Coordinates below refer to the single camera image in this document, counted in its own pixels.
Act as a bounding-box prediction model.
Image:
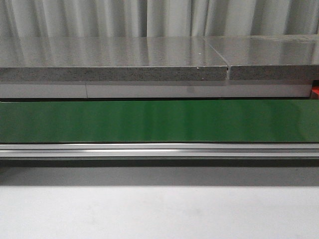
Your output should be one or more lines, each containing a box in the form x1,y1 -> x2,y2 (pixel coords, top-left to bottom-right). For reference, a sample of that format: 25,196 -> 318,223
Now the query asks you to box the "grey stone counter slab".
0,37 -> 227,82
205,35 -> 319,82

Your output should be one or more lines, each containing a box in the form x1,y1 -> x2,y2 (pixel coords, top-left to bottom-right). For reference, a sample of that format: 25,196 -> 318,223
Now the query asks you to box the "green conveyor belt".
0,100 -> 319,143

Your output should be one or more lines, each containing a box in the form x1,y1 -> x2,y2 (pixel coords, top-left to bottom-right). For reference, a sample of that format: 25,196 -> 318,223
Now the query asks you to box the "grey stone counter slab right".
205,35 -> 319,82

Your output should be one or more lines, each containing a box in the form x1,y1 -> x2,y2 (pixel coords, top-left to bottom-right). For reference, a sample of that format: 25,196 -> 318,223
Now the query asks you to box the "white counter base panel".
0,81 -> 313,99

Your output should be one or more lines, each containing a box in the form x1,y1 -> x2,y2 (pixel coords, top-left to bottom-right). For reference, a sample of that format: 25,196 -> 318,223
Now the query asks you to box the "red object behind counter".
310,86 -> 319,100

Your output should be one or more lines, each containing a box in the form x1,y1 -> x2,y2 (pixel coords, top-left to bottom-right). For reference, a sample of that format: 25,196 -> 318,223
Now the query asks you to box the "grey pleated curtain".
0,0 -> 319,37

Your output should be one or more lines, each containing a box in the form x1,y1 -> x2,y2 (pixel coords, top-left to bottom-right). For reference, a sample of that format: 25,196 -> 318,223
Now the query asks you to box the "aluminium conveyor side rail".
0,143 -> 319,160

